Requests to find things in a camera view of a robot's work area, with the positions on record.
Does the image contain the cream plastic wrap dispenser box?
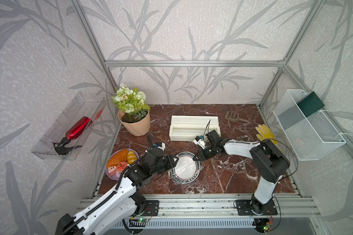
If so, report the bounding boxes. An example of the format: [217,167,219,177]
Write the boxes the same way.
[169,116,221,142]

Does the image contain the brown slotted spatula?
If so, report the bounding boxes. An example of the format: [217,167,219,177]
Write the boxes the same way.
[225,111,250,123]

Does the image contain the aluminium front rail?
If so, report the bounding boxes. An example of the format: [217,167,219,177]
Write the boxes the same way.
[73,193,321,219]

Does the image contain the white plate green red rim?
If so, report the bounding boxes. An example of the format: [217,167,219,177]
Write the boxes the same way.
[170,151,202,185]

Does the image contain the dark green card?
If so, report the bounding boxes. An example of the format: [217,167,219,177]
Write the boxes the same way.
[297,92,325,117]

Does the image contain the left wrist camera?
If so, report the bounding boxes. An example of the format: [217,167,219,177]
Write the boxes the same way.
[153,142,166,151]

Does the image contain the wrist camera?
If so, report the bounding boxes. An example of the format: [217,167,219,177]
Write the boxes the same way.
[193,136,206,149]
[153,142,166,151]

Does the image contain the yellow work glove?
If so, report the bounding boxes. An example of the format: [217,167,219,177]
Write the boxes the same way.
[256,124,278,145]

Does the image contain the red spray bottle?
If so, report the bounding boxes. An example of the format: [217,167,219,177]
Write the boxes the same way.
[53,109,104,155]

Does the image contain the clear plastic wall bin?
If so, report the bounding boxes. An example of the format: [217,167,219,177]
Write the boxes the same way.
[31,92,106,161]

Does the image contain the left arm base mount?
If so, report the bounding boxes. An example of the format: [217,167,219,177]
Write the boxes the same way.
[134,200,159,216]

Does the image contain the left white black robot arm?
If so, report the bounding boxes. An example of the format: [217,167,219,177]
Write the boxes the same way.
[55,146,179,235]

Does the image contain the beige flower pot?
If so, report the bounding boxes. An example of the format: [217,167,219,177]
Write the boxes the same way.
[117,110,151,137]

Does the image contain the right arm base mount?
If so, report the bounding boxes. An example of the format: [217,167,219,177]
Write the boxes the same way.
[233,200,278,216]

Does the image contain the clear plastic wrap sheet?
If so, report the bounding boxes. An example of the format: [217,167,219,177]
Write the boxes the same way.
[168,149,205,187]

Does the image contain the white wire mesh basket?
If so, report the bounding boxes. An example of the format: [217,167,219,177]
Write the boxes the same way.
[273,89,346,161]

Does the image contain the white green artificial flowers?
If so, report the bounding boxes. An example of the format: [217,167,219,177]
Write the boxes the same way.
[112,83,151,123]

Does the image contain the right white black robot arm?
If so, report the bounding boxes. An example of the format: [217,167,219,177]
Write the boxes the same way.
[193,130,290,208]

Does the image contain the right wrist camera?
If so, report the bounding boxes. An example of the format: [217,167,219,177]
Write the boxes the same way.
[193,136,206,149]

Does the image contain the purple plate of toy food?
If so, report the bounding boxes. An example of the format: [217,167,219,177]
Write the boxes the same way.
[105,148,139,180]

